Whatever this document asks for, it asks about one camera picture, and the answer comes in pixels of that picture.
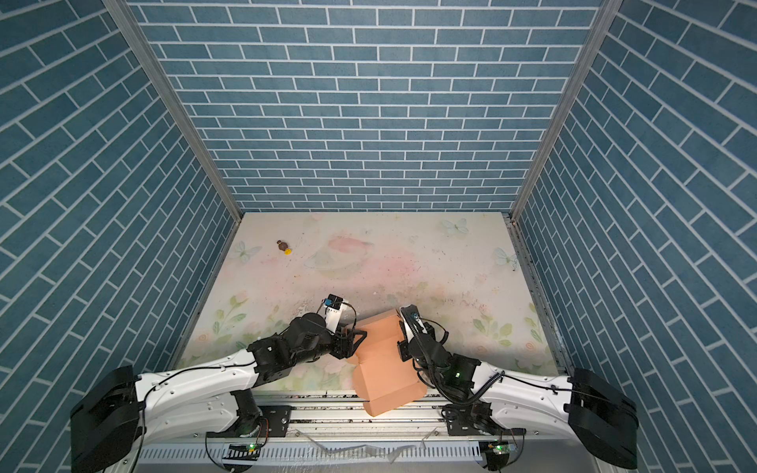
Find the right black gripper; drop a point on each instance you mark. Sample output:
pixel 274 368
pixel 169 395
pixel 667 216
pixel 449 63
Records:
pixel 405 340

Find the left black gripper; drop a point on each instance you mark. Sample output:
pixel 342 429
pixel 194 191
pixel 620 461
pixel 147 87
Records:
pixel 347 351

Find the orange cardboard paper box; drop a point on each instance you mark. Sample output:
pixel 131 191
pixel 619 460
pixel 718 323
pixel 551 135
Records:
pixel 380 377

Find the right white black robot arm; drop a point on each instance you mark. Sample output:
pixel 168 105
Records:
pixel 484 399

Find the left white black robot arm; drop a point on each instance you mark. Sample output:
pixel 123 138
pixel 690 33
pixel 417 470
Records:
pixel 125 410

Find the small brown yellow toy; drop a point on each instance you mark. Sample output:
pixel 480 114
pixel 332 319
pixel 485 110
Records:
pixel 284 247

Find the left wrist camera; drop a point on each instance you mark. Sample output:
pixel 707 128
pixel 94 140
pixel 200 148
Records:
pixel 332 306

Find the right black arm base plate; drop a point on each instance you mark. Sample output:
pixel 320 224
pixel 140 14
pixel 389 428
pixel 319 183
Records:
pixel 474 420

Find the white slotted cable duct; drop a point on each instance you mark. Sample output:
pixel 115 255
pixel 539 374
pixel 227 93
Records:
pixel 277 454

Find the aluminium mounting rail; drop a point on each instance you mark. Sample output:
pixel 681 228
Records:
pixel 345 417

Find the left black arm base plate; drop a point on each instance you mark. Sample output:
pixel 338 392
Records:
pixel 272 423

